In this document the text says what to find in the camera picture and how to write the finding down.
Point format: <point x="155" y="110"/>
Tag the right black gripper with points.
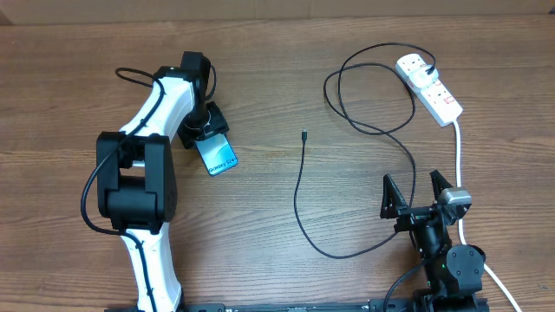
<point x="393" y="206"/>

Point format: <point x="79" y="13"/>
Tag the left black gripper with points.
<point x="216" y="124"/>

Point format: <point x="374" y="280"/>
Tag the Galaxy smartphone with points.
<point x="217" y="154"/>

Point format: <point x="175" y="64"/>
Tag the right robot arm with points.
<point x="454" y="272"/>

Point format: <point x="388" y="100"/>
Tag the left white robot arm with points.
<point x="132" y="193"/>

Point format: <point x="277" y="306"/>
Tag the white charger plug adapter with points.
<point x="423" y="77"/>

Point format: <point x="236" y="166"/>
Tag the white power strip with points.
<point x="436" y="98"/>

